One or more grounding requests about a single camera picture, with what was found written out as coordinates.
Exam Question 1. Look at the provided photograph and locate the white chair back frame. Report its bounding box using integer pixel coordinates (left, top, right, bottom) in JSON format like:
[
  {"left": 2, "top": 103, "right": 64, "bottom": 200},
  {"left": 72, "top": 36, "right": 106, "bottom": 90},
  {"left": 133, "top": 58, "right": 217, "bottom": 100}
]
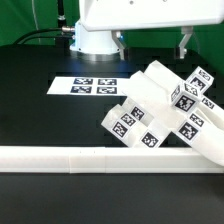
[{"left": 123, "top": 61, "right": 224, "bottom": 166}]

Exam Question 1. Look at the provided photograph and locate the small white marker block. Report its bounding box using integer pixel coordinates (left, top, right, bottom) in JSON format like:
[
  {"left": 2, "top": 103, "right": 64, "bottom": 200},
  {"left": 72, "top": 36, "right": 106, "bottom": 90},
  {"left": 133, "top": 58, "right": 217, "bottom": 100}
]
[{"left": 122, "top": 97, "right": 153, "bottom": 126}]

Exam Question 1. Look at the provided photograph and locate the white chair seat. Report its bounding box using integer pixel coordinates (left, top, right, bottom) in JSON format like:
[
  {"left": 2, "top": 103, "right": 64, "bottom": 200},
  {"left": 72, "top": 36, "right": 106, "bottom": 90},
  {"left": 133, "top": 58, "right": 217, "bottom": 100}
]
[{"left": 131, "top": 99, "right": 173, "bottom": 149}]

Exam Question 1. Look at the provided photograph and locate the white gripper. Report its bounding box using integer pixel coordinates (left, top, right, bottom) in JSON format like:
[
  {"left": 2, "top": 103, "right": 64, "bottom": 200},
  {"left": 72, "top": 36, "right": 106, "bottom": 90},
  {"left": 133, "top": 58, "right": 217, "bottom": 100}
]
[{"left": 79, "top": 0, "right": 224, "bottom": 60}]

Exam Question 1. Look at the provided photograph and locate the black cable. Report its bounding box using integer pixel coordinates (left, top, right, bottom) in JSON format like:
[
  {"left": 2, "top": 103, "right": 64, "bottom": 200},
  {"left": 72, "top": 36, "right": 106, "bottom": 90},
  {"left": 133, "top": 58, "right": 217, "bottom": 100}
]
[{"left": 13, "top": 29, "right": 64, "bottom": 46}]

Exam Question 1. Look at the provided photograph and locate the white U-shaped obstacle frame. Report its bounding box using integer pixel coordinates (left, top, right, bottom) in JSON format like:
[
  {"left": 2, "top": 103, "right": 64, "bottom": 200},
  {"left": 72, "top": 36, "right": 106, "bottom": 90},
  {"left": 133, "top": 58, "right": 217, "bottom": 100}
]
[{"left": 0, "top": 146, "right": 224, "bottom": 174}]

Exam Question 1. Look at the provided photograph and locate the white marker base sheet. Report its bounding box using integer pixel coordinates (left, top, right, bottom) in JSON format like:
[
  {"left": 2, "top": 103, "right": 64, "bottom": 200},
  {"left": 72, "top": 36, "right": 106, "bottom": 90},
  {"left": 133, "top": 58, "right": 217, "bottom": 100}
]
[{"left": 48, "top": 76, "right": 128, "bottom": 96}]

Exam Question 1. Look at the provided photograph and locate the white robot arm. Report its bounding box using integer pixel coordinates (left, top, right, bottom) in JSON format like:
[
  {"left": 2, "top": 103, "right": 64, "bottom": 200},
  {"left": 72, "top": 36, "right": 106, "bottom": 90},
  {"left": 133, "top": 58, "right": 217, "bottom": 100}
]
[{"left": 71, "top": 0, "right": 224, "bottom": 61}]

